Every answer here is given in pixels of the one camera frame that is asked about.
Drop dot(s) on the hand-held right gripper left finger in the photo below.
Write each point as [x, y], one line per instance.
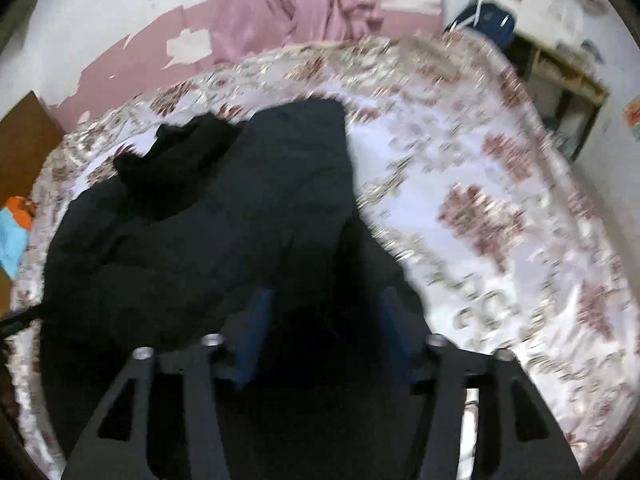
[256, 330]

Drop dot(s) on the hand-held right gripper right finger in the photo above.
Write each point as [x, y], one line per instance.
[397, 340]

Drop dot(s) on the black jacket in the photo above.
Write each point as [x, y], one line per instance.
[200, 240]

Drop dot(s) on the floral bedspread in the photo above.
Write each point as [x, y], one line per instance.
[475, 160]

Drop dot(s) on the orange brown blue folded cloth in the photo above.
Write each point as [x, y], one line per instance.
[10, 240]

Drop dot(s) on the wooden side desk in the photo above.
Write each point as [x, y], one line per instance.
[575, 80]

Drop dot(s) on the dark blue backpack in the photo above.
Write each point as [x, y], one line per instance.
[490, 20]

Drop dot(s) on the colourful wall sticker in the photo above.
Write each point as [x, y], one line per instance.
[632, 117]

